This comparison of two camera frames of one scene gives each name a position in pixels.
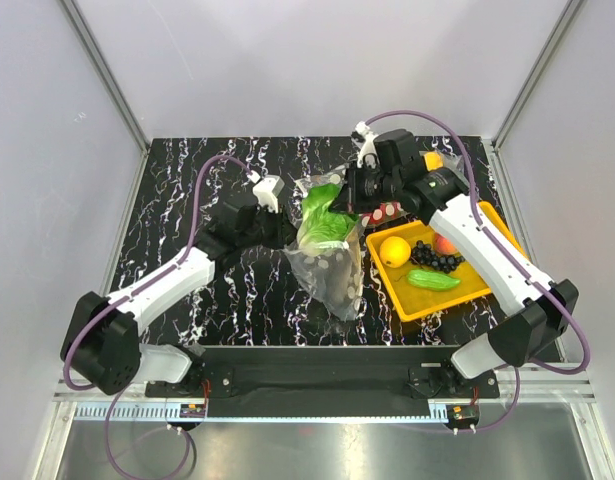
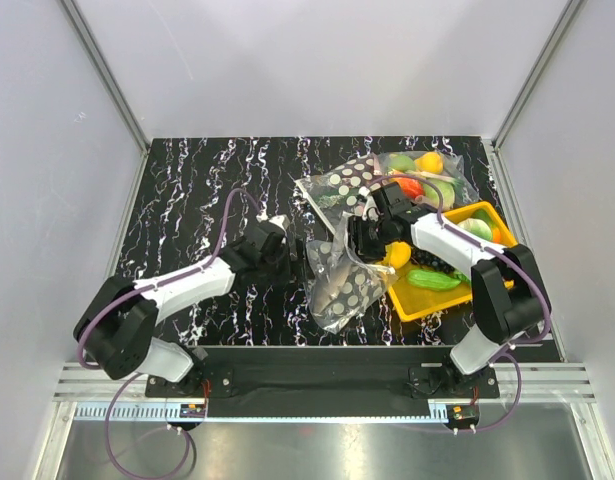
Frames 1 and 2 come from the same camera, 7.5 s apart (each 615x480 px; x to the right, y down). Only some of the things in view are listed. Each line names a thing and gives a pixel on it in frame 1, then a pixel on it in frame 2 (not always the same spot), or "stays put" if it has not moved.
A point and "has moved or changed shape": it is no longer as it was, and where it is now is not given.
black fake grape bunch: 423,253 stays put
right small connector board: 462,415 stays put
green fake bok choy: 322,230 has moved or changed shape
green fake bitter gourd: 428,280 stays put
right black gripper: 348,200 to 356,230
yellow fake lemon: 395,252 stays put
